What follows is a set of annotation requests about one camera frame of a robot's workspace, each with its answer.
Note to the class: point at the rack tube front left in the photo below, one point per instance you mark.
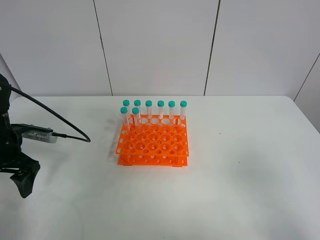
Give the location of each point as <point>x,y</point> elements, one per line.
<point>126,117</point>

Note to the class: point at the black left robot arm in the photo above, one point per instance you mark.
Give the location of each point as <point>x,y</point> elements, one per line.
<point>5,93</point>

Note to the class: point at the test tube with teal cap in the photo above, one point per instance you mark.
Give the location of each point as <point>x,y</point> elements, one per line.
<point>137,119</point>

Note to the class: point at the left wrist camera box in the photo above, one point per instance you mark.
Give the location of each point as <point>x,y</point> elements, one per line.
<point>33,132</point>

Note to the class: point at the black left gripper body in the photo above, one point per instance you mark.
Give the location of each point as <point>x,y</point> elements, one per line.
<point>12,159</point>

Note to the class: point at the rack tube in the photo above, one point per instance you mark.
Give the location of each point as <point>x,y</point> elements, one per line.
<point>183,106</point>
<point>148,105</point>
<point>126,103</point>
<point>126,117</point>
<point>137,104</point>
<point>160,105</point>
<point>171,105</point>

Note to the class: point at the orange test tube rack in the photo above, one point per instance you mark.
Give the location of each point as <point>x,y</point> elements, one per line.
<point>154,143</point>

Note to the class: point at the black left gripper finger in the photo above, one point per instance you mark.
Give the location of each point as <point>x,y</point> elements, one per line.
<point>24,180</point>

